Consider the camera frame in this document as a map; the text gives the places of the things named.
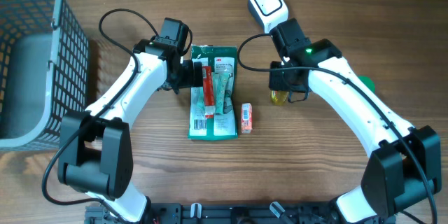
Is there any yellow liquid clear bottle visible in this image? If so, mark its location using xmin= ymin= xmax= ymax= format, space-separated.
xmin=271 ymin=90 xmax=289 ymax=106

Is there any red sachet packet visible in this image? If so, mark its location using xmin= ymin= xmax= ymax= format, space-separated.
xmin=202 ymin=66 xmax=216 ymax=118

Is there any green 3M gloves package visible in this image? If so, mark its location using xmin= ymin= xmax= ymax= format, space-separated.
xmin=188 ymin=45 xmax=238 ymax=141

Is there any orange Kleenex tissue pack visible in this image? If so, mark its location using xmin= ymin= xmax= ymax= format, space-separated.
xmin=241 ymin=103 xmax=253 ymax=134

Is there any green lid white jar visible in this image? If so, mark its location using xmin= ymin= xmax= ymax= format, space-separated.
xmin=358 ymin=76 xmax=375 ymax=93

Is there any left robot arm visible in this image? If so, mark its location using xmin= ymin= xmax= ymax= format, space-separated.
xmin=57 ymin=18 xmax=202 ymax=223

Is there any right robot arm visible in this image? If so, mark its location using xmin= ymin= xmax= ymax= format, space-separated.
xmin=269 ymin=19 xmax=442 ymax=223

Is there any white barcode scanner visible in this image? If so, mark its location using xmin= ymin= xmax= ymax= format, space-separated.
xmin=248 ymin=0 xmax=289 ymax=34

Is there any pale green wipes packet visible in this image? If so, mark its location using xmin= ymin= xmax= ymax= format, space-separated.
xmin=212 ymin=72 xmax=233 ymax=115

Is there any grey plastic mesh basket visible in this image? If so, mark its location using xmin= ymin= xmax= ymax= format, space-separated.
xmin=1 ymin=0 xmax=90 ymax=151

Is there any left black camera cable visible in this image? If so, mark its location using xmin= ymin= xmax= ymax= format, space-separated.
xmin=41 ymin=8 xmax=193 ymax=207

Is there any black camera cable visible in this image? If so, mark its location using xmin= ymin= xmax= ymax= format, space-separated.
xmin=41 ymin=8 xmax=193 ymax=207
xmin=237 ymin=33 xmax=438 ymax=224

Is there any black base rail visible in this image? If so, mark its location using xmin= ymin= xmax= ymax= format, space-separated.
xmin=83 ymin=201 xmax=397 ymax=224

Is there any right black camera cable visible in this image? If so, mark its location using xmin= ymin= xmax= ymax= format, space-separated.
xmin=237 ymin=33 xmax=438 ymax=224

